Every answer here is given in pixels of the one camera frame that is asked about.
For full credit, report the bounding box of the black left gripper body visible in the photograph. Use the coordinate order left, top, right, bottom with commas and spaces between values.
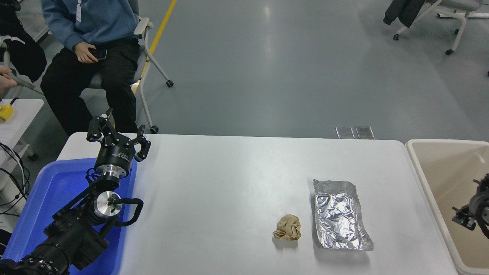
94, 133, 136, 173

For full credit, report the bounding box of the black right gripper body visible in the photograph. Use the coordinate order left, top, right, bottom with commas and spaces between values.
469, 191, 489, 219

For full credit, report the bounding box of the person's right hand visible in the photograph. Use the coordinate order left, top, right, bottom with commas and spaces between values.
74, 43, 100, 63

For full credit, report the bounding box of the person's hand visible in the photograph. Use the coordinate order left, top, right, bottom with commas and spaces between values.
0, 65, 18, 94

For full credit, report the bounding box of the large pale bin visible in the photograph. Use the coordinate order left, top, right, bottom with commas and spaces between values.
405, 139, 489, 275

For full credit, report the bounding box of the white wheeled chair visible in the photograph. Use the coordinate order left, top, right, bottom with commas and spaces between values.
86, 15, 174, 134

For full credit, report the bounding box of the white side table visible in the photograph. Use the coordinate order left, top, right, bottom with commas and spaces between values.
0, 99, 44, 161

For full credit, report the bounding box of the blue plastic tray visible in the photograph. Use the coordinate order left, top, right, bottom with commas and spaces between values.
2, 157, 138, 275

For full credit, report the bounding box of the black garment pile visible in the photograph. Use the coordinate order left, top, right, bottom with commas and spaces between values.
0, 0, 47, 83

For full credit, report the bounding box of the person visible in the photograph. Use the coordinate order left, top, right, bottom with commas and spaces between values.
40, 0, 140, 136

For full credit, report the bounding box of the silver foil tray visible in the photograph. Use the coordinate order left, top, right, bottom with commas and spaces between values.
313, 179, 374, 251

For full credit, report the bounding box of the crumpled tan paper ball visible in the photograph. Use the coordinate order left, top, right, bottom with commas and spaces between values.
273, 214, 302, 241

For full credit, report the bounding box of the white chair with grey seat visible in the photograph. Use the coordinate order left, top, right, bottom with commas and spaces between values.
393, 0, 489, 56

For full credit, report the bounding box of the black jacket on chair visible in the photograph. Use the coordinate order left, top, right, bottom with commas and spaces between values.
383, 0, 426, 28

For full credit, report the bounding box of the grey metal chair frame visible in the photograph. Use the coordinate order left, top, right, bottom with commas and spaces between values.
0, 38, 48, 100

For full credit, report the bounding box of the black cable bundle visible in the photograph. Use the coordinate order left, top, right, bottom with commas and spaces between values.
0, 142, 31, 218

